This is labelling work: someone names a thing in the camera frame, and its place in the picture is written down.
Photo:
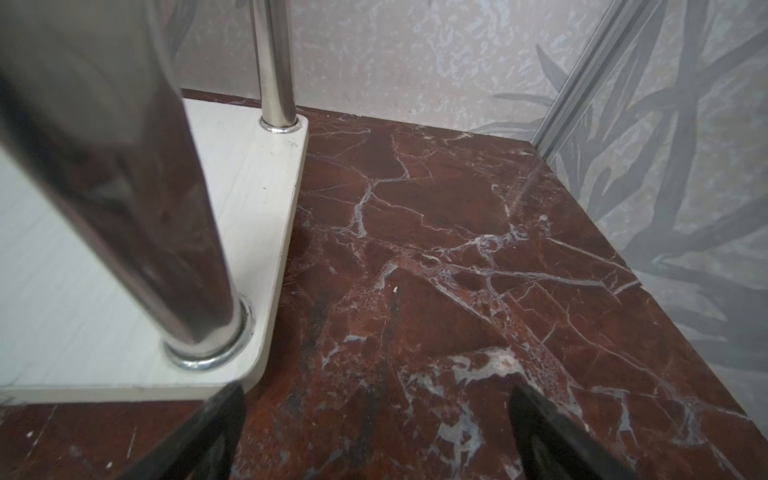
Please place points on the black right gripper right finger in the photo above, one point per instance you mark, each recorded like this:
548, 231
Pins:
551, 446

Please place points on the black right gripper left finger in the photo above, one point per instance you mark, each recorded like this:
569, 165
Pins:
203, 447

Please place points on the white two-tier shelf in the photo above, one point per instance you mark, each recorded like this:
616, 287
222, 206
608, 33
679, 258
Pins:
144, 236

